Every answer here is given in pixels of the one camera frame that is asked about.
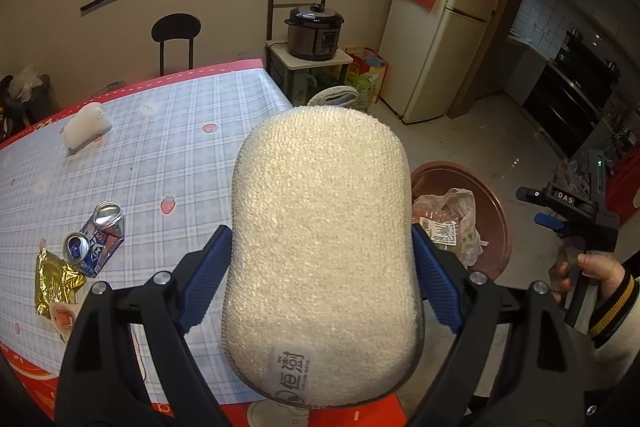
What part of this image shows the grey kitchen cabinet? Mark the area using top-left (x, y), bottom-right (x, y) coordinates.
top-left (505, 38), bottom-right (548, 105)

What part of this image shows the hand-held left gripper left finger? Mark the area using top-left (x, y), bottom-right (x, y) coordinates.
top-left (55, 224), bottom-right (233, 427)

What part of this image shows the cream refrigerator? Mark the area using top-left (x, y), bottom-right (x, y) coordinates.
top-left (377, 0), bottom-right (508, 125)

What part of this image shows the crushed blue white can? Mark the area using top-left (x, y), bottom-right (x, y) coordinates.
top-left (62, 227), bottom-right (125, 279)
top-left (91, 201), bottom-right (126, 240)

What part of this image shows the wooden door frame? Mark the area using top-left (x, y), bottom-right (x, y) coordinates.
top-left (447, 0), bottom-right (546, 120)

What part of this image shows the red bag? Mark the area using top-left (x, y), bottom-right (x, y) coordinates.
top-left (607, 154), bottom-right (640, 223)

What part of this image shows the large white sponge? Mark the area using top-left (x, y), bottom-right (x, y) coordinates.
top-left (221, 105), bottom-right (426, 409)

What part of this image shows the person's right forearm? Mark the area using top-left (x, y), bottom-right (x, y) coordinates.
top-left (575, 269), bottom-right (640, 388)

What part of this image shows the crumpled translucent plastic bag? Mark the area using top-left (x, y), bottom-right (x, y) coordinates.
top-left (10, 67), bottom-right (41, 100)

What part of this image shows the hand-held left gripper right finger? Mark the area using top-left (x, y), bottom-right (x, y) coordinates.
top-left (411, 223), bottom-right (583, 427)

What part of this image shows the black round-back chair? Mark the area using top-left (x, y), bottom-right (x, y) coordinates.
top-left (151, 13), bottom-right (202, 76)

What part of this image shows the red printed tablecloth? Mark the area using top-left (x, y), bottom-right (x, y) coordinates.
top-left (0, 58), bottom-right (406, 427)

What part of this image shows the blue plaid plastic tablecloth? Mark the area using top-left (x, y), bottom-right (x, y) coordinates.
top-left (0, 67), bottom-right (296, 378)

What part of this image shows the black built-in oven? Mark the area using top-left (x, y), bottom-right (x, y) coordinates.
top-left (522, 32), bottom-right (621, 158)

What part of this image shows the small red label packet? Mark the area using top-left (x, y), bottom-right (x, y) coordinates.
top-left (48, 302), bottom-right (81, 343)

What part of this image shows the brown plastic bin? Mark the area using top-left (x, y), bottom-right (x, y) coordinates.
top-left (410, 161), bottom-right (513, 283)

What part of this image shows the gold foil wrapper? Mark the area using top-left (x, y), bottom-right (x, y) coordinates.
top-left (34, 248), bottom-right (87, 320)

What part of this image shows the person's right hand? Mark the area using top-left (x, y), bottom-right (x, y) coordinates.
top-left (550, 252), bottom-right (628, 305)

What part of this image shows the pale green jug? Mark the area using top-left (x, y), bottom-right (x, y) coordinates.
top-left (292, 72), bottom-right (318, 106)

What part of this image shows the clear plastic bag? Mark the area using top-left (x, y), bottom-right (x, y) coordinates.
top-left (411, 188), bottom-right (483, 269)

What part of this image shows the silver electric pressure cooker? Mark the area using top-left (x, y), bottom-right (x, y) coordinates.
top-left (284, 3), bottom-right (346, 62)

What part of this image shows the colourful shopping bag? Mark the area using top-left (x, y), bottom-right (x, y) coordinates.
top-left (345, 47), bottom-right (388, 105)

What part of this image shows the small white sponge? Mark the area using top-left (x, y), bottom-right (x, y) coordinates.
top-left (62, 103), bottom-right (112, 154)

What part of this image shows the pile of packaged goods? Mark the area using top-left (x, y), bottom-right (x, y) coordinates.
top-left (557, 122), bottom-right (631, 198)

